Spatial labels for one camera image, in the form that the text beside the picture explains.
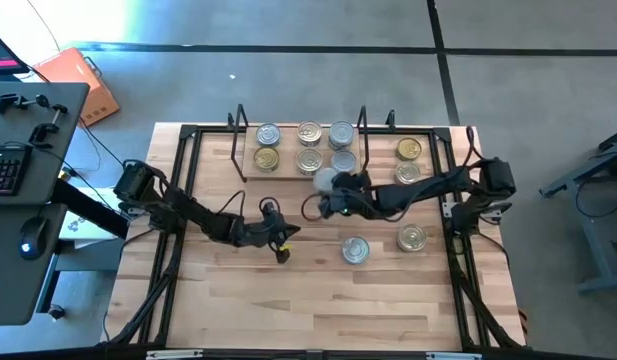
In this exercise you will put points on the black keyboard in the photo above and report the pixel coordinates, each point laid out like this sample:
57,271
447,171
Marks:
5,170

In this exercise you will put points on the white box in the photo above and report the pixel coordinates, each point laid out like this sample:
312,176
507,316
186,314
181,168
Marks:
88,232

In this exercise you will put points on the dark desk monitor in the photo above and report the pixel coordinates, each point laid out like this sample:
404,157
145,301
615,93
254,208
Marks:
0,57

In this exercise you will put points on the yellow tag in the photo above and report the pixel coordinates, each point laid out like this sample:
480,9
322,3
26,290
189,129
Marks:
286,247

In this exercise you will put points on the black desk clamp mount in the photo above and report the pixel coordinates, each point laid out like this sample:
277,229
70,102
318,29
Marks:
5,102
40,132

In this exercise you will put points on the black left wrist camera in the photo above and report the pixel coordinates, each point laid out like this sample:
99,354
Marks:
270,206

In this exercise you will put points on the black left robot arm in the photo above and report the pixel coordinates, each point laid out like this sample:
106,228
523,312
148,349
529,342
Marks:
198,215

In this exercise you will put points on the black desk caster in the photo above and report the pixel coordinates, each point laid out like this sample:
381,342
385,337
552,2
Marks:
56,312

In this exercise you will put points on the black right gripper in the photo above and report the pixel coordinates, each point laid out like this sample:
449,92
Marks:
353,197

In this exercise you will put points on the black desk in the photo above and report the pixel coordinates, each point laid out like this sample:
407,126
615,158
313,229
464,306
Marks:
18,280

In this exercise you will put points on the grey side table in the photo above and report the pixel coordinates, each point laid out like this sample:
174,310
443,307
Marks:
600,240

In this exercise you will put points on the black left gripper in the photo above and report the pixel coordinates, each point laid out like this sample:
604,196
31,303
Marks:
255,231

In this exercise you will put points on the silver table bracket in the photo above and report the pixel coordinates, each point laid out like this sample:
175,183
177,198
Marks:
453,356
173,354

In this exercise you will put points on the blue pink label tuna can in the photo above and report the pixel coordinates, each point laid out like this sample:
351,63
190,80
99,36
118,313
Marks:
411,237
407,172
309,161
309,133

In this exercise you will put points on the black aluminium table frame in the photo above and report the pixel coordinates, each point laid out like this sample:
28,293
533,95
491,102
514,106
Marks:
188,132

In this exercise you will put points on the green label can gold lid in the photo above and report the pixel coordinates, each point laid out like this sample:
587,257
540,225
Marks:
266,159
409,148

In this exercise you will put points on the black computer mouse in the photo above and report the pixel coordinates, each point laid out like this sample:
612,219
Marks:
33,237

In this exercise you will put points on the grey clamp bracket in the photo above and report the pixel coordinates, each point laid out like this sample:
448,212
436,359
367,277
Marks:
495,209

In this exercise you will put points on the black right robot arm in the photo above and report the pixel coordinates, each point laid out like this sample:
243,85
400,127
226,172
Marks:
423,187

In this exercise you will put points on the orange equipment case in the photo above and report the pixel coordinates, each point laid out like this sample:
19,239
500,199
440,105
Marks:
73,80

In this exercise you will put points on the wooden shelf black metal legs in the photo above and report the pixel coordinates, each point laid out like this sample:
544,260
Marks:
288,150

